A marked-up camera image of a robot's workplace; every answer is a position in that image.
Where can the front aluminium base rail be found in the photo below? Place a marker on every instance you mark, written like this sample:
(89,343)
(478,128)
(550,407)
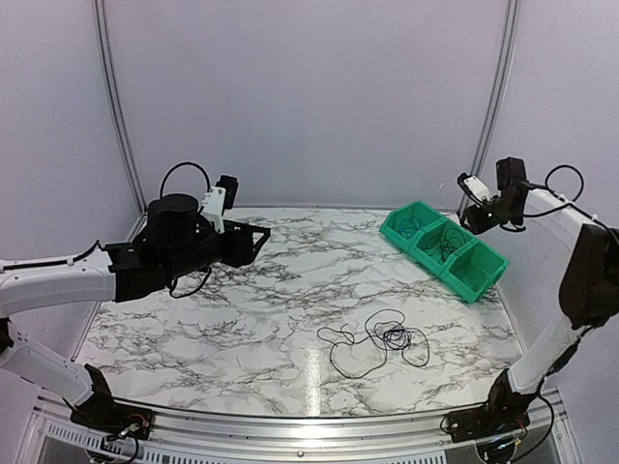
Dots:
(185,436)

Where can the green three-compartment plastic bin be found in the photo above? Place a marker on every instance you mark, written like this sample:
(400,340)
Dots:
(467,265)

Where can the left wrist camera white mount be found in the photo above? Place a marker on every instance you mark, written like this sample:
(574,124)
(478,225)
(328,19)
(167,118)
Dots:
(217,200)

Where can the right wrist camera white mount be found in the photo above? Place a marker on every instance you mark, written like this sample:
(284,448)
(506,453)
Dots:
(474,188)

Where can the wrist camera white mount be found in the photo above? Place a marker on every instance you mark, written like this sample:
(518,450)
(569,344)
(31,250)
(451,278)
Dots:
(217,200)
(474,188)

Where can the left aluminium frame post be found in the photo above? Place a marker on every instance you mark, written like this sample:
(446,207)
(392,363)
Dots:
(116,110)

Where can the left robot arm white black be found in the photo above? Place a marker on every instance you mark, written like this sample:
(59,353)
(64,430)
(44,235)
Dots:
(73,280)

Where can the aluminium frame post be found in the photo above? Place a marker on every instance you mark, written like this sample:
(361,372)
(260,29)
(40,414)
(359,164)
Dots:
(116,110)
(487,48)

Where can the right aluminium frame post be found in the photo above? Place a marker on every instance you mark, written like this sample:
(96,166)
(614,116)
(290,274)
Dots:
(487,48)

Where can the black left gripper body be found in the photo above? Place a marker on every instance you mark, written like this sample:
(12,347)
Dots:
(185,258)

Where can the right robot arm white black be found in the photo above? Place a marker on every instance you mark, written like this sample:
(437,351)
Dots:
(587,295)

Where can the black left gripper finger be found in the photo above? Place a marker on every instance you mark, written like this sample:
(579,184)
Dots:
(258,238)
(242,228)

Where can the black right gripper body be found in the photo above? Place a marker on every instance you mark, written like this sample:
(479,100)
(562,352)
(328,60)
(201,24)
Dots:
(498,216)

